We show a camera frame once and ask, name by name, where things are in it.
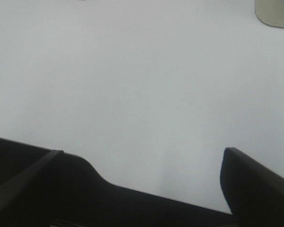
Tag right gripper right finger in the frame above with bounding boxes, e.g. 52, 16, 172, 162
220, 148, 284, 227

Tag beige storage bin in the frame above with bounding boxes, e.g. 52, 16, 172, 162
254, 0, 284, 28

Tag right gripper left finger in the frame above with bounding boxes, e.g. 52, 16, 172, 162
0, 138, 234, 227

